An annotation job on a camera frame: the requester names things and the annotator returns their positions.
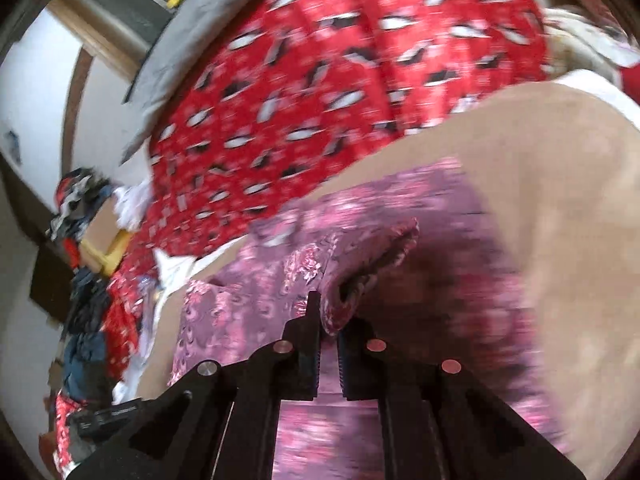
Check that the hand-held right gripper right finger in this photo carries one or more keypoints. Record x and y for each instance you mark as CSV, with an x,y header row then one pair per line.
x,y
351,367

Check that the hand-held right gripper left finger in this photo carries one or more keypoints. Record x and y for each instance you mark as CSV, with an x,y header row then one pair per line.
x,y
306,347

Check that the purple floral garment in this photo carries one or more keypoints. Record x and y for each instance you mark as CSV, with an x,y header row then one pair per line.
x,y
300,260

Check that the pile of dark clothes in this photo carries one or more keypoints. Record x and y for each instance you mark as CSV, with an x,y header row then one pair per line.
x,y
85,310

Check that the dark wooden cabinet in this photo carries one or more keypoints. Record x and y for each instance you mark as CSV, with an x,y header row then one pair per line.
x,y
47,280

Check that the yellow box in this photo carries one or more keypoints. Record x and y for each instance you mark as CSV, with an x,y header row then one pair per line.
x,y
107,257

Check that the white papers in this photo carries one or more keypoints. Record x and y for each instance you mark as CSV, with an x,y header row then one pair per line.
x,y
172,267

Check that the cardboard box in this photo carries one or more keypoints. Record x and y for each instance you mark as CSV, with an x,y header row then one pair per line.
x,y
100,225

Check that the white plastic bag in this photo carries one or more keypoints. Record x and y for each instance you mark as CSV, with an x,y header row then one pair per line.
x,y
131,205

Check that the beige blanket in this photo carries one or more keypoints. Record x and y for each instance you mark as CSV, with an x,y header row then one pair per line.
x,y
550,185

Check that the red printed quilt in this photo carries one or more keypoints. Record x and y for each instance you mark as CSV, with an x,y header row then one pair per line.
x,y
325,60

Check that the grey pillow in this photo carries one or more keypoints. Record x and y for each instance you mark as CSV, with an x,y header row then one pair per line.
x,y
200,25

